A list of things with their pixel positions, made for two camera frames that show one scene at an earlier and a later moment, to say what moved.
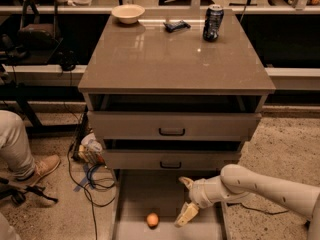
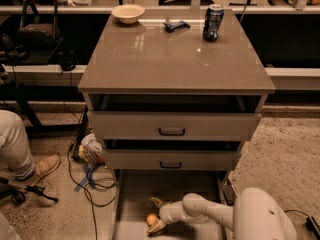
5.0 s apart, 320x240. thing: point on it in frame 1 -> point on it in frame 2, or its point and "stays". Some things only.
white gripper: [201, 193] -> [165, 214]
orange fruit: [152, 220] stays
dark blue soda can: [213, 19] stays
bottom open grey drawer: [139, 192] stays
